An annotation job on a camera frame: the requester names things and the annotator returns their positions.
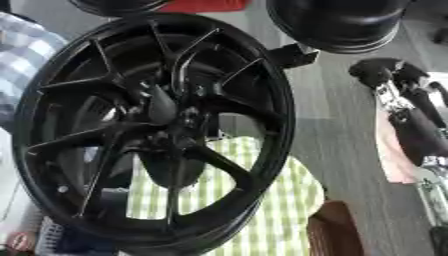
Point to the person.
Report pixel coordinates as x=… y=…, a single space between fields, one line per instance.
x=23 y=56

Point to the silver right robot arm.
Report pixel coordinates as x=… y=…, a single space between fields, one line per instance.
x=434 y=193

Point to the pink cloth item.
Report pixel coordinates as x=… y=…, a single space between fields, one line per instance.
x=394 y=156

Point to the black spoked wheel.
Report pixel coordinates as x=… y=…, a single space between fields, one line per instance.
x=70 y=83

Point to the grey plastic basket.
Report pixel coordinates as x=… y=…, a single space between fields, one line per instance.
x=49 y=238

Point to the red object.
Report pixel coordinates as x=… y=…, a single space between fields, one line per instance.
x=204 y=5

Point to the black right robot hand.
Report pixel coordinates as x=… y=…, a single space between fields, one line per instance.
x=420 y=133

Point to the black wheel mount bracket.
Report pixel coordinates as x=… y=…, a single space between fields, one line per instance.
x=291 y=55

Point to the black round wheel rim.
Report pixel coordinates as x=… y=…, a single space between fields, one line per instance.
x=116 y=6
x=338 y=23

